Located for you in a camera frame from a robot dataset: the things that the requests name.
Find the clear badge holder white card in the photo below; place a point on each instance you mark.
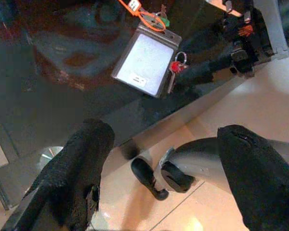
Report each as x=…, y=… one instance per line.
x=147, y=60

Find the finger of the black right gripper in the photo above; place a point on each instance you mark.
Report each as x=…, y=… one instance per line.
x=202, y=38
x=204, y=68

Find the silver robot leg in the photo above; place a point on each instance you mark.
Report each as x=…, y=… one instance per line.
x=197, y=154

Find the green capped key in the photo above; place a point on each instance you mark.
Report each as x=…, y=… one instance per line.
x=165, y=20

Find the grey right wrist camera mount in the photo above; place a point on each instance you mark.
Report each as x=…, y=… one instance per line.
x=273, y=26

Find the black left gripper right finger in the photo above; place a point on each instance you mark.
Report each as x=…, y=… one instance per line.
x=260, y=183

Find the red capped silver key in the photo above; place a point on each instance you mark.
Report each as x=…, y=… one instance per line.
x=174, y=69

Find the round silver table base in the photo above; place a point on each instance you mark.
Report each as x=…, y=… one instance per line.
x=49, y=156

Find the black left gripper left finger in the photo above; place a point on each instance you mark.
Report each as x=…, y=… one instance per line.
x=62, y=183

